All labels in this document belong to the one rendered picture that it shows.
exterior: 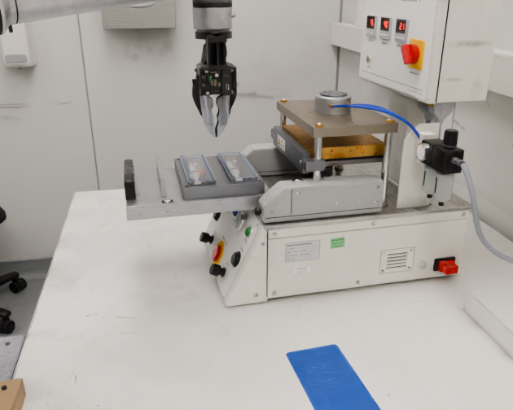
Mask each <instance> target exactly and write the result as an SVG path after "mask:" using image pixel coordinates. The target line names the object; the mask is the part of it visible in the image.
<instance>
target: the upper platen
mask: <svg viewBox="0 0 513 410"><path fill-rule="evenodd" d="M282 129H284V130H285V131H286V132H287V133H288V134H290V135H291V136H292V137H293V138H294V139H295V140H297V141H298V142H299V143H300V144H301V145H302V146H303V147H304V148H305V149H306V150H308V151H309V152H310V158H313V157H314V137H311V136H310V135H309V134H308V133H306V132H305V131H304V130H303V129H302V128H300V127H299V126H298V125H297V124H290V125H282ZM383 152H384V142H383V141H381V140H379V139H378V138H377V137H374V136H373V135H371V134H363V135H350V136H338V137H323V138H322V158H323V159H324V160H325V166H335V165H345V164H366V163H378V162H382V160H383Z"/></svg>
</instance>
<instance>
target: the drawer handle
mask: <svg viewBox="0 0 513 410"><path fill-rule="evenodd" d="M124 186H125V199H126V200H130V199H136V194H135V185H134V162H133V160H132V159H126V160H125V161H124Z"/></svg>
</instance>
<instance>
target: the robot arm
mask: <svg viewBox="0 0 513 410"><path fill-rule="evenodd" d="M156 1H162V0H0V35H3V34H5V32H6V30H7V29H8V27H9V26H10V25H12V24H22V23H27V22H32V21H37V20H46V19H51V18H57V17H62V16H67V15H76V14H81V13H86V12H92V11H101V10H107V9H112V8H117V7H127V6H132V5H137V4H142V3H147V2H156ZM192 4H193V7H192V10H193V28H194V29H196V30H197V31H195V39H203V40H205V44H204V46H203V52H202V58H201V63H198V64H196V68H195V72H196V76H195V79H192V98H193V100H194V102H195V105H196V107H197V109H198V111H199V113H200V115H201V117H202V119H203V121H204V124H205V126H206V128H207V129H208V131H209V132H210V133H211V134H212V135H213V136H214V137H219V136H220V135H221V133H222V132H223V130H224V129H225V127H226V124H227V123H228V121H229V117H230V109H231V108H232V106H233V104H234V102H235V99H236V95H237V72H236V66H235V65H233V64H232V63H228V62H226V56H227V49H226V42H227V39H231V38H232V31H230V29H232V28H233V22H232V18H235V13H234V12H232V0H192ZM214 94H220V95H219V96H218V97H217V98H216V104H217V107H218V113H217V124H216V128H215V126H214V123H213V120H214V117H213V114H212V108H213V99H212V98H211V97H210V95H214Z"/></svg>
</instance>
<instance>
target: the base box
mask: <svg viewBox="0 0 513 410"><path fill-rule="evenodd" d="M469 211H470V209H467V210H460V211H451V212H436V213H428V214H419V215H411V216H395V217H387V218H379V219H370V220H355V221H346V222H338V223H330V224H322V225H306V226H298V227H290V228H281V229H266V230H264V228H263V226H262V225H261V226H260V228H259V229H258V232H257V234H256V236H255V238H254V240H253V242H252V245H251V246H250V248H249V251H248V253H247V255H246V257H245V259H244V261H243V263H242V265H241V267H240V270H239V272H238V274H237V276H236V278H235V280H234V282H233V284H232V287H231V288H230V291H229V293H228V295H227V296H226V299H225V304H226V306H227V307H230V306H237V305H243V304H250V303H261V302H268V299H271V298H277V297H283V296H290V295H297V294H308V293H315V292H322V291H328V290H340V289H346V288H353V287H359V286H371V285H378V284H384V283H391V282H397V281H409V280H415V279H422V278H429V277H440V276H447V275H454V274H459V269H460V264H461V259H462V254H463V246H464V241H465V236H466V231H467V222H468V217H469Z"/></svg>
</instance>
